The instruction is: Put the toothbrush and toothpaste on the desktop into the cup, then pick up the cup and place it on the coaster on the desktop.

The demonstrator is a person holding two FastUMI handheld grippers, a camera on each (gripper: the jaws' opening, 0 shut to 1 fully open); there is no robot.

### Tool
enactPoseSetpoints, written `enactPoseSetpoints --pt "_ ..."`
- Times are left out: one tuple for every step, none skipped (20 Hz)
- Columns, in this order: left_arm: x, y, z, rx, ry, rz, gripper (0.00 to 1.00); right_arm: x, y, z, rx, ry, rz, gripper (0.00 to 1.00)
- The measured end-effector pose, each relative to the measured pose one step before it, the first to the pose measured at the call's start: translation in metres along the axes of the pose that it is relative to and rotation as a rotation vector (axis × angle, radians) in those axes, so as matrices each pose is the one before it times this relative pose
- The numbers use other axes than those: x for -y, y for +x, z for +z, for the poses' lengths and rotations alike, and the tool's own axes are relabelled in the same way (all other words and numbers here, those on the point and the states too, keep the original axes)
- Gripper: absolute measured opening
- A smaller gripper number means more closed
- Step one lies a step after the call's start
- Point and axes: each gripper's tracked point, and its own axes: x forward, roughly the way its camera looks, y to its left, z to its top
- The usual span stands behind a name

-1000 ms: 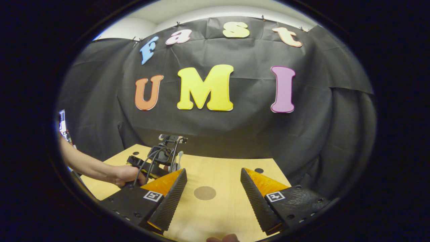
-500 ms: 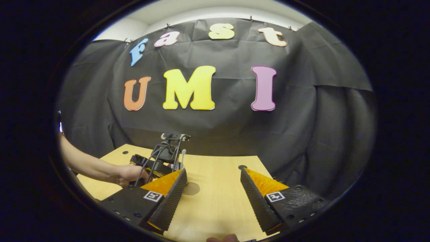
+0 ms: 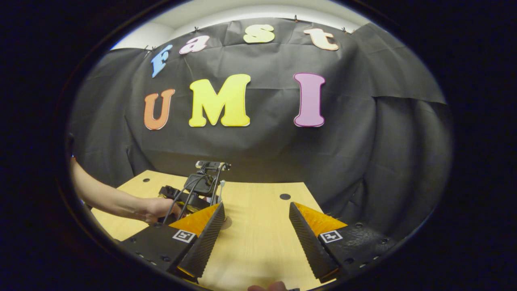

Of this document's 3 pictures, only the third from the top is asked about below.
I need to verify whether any black backdrop cloth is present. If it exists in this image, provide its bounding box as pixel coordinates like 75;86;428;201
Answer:
69;17;453;243

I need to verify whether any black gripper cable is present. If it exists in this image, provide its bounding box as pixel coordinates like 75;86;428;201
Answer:
163;173;211;224

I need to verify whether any wooden desktop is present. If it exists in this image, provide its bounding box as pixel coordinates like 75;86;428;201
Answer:
90;170;336;291

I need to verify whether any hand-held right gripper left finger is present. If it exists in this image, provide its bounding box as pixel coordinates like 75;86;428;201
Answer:
119;202;227;279

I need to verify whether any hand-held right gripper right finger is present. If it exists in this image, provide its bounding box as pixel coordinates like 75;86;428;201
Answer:
288;202;396;283

